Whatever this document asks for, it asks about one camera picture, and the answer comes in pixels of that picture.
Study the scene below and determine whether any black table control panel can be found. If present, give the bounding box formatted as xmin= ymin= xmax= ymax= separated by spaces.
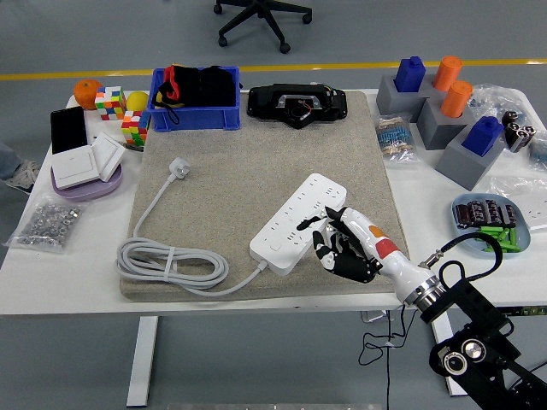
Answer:
xmin=498 ymin=305 xmax=547 ymax=318

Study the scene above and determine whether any small white wall switch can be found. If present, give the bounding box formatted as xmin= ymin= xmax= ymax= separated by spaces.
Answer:
xmin=91 ymin=132 xmax=126 ymax=183

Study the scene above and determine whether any black and red cloth bundle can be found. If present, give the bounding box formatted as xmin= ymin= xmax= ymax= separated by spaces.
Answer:
xmin=152 ymin=63 xmax=238 ymax=126

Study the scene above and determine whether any clear bag of metal nuts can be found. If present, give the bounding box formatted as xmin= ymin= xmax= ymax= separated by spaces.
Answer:
xmin=3 ymin=195 xmax=85 ymax=255

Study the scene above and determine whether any multicoloured puzzle cube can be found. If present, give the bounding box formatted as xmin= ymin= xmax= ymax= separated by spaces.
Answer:
xmin=121 ymin=109 xmax=151 ymax=147
xmin=94 ymin=85 xmax=127 ymax=121

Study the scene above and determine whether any orange cylinder peg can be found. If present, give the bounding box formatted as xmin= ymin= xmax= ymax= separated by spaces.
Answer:
xmin=432 ymin=56 xmax=464 ymax=91
xmin=440 ymin=79 xmax=474 ymax=119

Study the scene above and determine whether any purple tray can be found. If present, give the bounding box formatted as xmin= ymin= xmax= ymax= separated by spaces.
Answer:
xmin=50 ymin=162 xmax=124 ymax=202

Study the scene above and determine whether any white power strip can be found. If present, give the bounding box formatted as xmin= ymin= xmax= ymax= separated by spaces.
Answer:
xmin=249 ymin=173 xmax=347 ymax=277

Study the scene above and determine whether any yellow lemon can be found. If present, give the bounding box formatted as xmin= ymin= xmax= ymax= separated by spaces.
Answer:
xmin=126 ymin=91 xmax=150 ymax=113

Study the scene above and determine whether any pile of green cylinders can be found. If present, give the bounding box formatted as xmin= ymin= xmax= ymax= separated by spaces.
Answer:
xmin=472 ymin=225 xmax=521 ymax=255

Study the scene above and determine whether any blue plastic crate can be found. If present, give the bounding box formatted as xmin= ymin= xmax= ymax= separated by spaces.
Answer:
xmin=145 ymin=66 xmax=242 ymax=132

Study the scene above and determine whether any white power cord with plug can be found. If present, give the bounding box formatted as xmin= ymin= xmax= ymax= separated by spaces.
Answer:
xmin=115 ymin=156 xmax=269 ymax=296

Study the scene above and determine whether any black smartphone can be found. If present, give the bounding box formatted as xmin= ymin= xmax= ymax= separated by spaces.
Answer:
xmin=50 ymin=106 xmax=90 ymax=155

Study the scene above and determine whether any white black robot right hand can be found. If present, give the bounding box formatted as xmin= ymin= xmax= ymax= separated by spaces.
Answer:
xmin=295 ymin=206 xmax=432 ymax=307

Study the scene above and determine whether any blue square peg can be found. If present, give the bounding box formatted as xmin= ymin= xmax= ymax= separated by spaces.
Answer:
xmin=461 ymin=115 xmax=505 ymax=158
xmin=393 ymin=56 xmax=426 ymax=93

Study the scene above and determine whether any person's foot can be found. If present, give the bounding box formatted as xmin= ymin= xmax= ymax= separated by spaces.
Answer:
xmin=4 ymin=160 xmax=42 ymax=196

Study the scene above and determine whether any clear bag of resistors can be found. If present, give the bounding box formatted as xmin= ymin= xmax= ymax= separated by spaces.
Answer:
xmin=373 ymin=113 xmax=422 ymax=164

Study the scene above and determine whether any light blue dish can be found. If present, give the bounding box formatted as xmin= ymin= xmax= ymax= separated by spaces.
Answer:
xmin=451 ymin=192 xmax=532 ymax=260

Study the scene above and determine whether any black open device housing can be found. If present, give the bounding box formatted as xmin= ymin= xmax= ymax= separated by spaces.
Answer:
xmin=246 ymin=83 xmax=348 ymax=130

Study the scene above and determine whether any clear bag of blue parts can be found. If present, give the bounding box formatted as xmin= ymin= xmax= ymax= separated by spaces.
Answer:
xmin=527 ymin=130 xmax=547 ymax=172
xmin=468 ymin=83 xmax=529 ymax=125

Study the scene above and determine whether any black office chair base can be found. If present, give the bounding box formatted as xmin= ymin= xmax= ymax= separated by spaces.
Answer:
xmin=213 ymin=0 xmax=313 ymax=55

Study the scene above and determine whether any grey-brown mat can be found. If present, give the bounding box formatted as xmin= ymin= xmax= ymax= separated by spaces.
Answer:
xmin=118 ymin=90 xmax=414 ymax=303

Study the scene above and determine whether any person's leg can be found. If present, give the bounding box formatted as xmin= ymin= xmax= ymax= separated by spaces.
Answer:
xmin=0 ymin=142 xmax=22 ymax=180

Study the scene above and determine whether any orange fruit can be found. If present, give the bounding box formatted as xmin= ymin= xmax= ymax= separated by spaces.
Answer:
xmin=73 ymin=79 xmax=103 ymax=111

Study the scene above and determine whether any black plug with cord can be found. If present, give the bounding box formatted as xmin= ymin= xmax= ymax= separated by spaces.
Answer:
xmin=357 ymin=307 xmax=419 ymax=410

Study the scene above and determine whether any clear cable clip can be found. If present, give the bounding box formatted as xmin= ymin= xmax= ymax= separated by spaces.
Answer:
xmin=361 ymin=310 xmax=401 ymax=324

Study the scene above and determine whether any grey block holder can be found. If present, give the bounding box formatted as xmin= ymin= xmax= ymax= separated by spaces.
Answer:
xmin=421 ymin=73 xmax=450 ymax=100
xmin=416 ymin=96 xmax=476 ymax=151
xmin=435 ymin=130 xmax=509 ymax=191
xmin=375 ymin=73 xmax=431 ymax=124

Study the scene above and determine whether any white table leg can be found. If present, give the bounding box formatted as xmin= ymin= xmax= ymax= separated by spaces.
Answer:
xmin=430 ymin=318 xmax=471 ymax=396
xmin=126 ymin=315 xmax=160 ymax=407

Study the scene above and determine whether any large white wall switch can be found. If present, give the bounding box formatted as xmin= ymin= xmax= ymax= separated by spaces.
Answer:
xmin=50 ymin=144 xmax=100 ymax=190

